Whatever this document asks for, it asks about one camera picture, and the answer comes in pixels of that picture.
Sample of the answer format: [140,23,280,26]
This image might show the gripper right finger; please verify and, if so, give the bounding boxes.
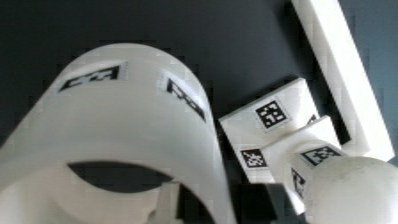
[237,184,307,224]

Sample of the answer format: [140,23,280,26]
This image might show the white lamp bulb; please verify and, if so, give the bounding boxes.
[305,157,398,224]

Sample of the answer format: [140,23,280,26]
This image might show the white lamp base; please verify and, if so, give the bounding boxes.
[218,78,346,214]

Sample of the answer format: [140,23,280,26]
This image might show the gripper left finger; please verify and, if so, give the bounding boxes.
[147,182,182,224]

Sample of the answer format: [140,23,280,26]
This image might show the white lamp shade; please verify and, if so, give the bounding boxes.
[0,43,236,224]

